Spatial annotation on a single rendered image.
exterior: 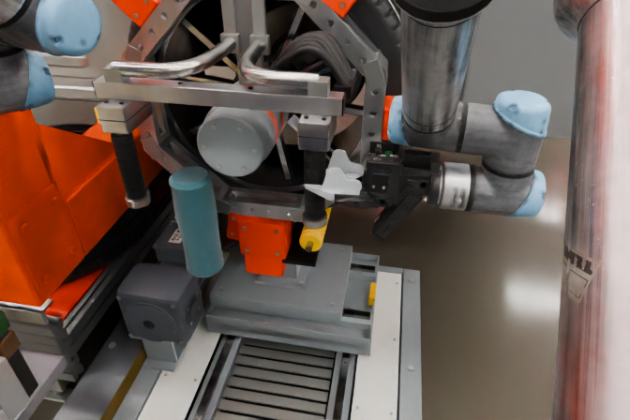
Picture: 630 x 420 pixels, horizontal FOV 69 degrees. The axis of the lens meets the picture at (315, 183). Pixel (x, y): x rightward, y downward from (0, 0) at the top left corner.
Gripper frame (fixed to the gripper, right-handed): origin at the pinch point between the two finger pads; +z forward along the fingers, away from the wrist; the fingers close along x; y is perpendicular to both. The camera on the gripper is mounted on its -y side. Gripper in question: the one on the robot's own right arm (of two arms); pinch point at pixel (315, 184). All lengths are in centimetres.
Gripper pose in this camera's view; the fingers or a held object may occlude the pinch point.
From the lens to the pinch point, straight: 77.7
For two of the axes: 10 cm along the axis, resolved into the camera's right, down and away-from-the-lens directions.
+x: -1.8, 5.4, -8.2
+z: -9.8, -1.0, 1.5
